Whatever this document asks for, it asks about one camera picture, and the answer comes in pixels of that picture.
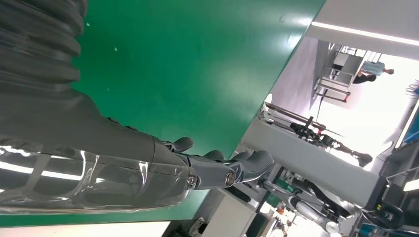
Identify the black metal tripod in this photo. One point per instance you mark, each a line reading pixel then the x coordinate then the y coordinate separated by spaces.
pixel 311 129

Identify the white cabinet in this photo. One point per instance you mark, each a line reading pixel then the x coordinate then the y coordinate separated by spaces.
pixel 229 216

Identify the person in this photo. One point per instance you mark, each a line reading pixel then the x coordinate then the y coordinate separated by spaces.
pixel 371 70

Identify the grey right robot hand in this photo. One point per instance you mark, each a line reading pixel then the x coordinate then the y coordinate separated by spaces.
pixel 82 130

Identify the grey machine stand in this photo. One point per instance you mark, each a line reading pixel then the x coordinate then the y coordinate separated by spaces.
pixel 311 160

